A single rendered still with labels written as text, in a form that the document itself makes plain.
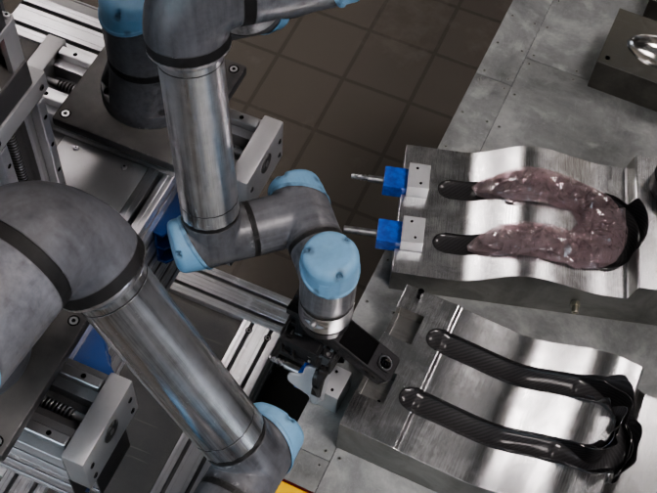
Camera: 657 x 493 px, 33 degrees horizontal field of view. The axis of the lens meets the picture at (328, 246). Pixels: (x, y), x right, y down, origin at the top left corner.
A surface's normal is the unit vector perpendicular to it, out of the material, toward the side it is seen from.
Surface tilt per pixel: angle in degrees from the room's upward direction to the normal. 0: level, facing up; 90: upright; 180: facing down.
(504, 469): 26
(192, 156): 80
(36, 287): 58
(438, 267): 0
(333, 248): 0
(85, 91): 0
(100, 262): 73
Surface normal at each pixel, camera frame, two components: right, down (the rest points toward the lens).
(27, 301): 0.77, 0.08
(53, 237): 0.69, -0.23
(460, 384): 0.11, -0.50
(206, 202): 0.07, 0.73
